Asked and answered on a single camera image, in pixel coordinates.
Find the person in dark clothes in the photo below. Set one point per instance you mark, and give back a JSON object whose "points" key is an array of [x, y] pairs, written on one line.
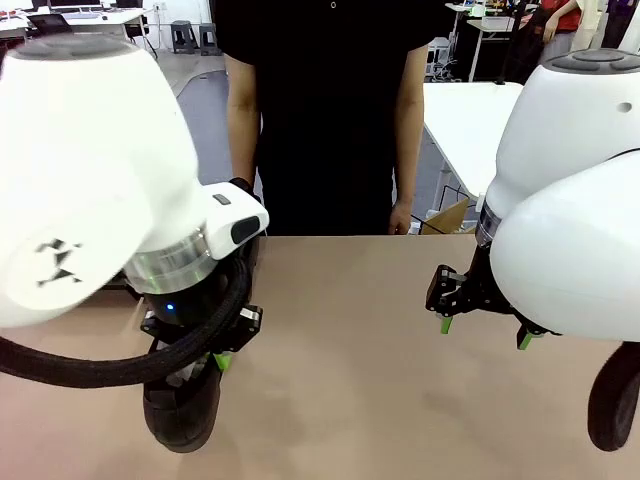
{"points": [[615, 30]]}

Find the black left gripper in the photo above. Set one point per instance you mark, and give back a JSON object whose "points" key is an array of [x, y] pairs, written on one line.
{"points": [[180, 300]]}

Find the white crumpled stuffing paper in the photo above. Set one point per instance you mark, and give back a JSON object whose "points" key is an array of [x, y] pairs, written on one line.
{"points": [[192, 372]]}

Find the black desk chair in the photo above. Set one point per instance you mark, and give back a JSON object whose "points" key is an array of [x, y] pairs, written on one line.
{"points": [[136, 32]]}

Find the white office desk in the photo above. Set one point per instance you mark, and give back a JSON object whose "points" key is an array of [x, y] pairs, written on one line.
{"points": [[115, 17]]}

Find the brown cardboard box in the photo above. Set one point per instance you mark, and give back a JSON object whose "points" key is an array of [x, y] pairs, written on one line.
{"points": [[447, 220]]}

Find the black computer monitor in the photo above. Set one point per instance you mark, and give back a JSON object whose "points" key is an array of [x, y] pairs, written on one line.
{"points": [[127, 3], [75, 3]]}

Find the person's right forearm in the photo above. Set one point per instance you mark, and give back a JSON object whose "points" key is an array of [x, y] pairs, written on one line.
{"points": [[244, 140]]}

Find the person in red shirt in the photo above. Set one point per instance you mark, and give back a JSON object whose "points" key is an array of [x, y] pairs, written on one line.
{"points": [[565, 15]]}

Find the person's left hand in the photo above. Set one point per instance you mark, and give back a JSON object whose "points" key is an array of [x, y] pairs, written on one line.
{"points": [[402, 217]]}

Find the black office chair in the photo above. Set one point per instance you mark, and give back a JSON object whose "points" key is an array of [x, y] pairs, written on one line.
{"points": [[50, 22]]}

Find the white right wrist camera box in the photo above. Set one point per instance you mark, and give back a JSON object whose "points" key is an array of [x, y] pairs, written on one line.
{"points": [[481, 202]]}

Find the black shoe stand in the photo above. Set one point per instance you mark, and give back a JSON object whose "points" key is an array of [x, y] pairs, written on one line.
{"points": [[127, 289]]}

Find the grey plastic stool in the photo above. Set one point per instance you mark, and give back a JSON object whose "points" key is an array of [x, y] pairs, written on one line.
{"points": [[182, 32], [209, 37]]}

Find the white table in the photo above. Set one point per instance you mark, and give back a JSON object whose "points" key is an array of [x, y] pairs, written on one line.
{"points": [[465, 130]]}

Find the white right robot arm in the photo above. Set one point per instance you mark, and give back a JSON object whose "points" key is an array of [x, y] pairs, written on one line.
{"points": [[575, 225]]}

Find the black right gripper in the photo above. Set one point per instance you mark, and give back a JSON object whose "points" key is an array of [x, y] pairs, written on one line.
{"points": [[482, 290]]}

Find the person's right hand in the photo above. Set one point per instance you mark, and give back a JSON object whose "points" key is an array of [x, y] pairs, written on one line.
{"points": [[243, 173]]}

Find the white computer tower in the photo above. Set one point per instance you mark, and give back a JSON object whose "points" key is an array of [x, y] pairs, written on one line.
{"points": [[440, 55]]}

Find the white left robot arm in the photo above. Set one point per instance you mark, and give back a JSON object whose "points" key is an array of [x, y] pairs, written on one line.
{"points": [[90, 175]]}

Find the person's left forearm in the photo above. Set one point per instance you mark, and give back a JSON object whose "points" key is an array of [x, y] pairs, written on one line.
{"points": [[407, 150]]}

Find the desk with black panel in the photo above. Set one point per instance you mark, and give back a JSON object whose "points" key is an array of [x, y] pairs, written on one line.
{"points": [[492, 55]]}

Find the person's black-clothed torso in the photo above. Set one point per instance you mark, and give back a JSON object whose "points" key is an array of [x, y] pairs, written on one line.
{"points": [[325, 125]]}

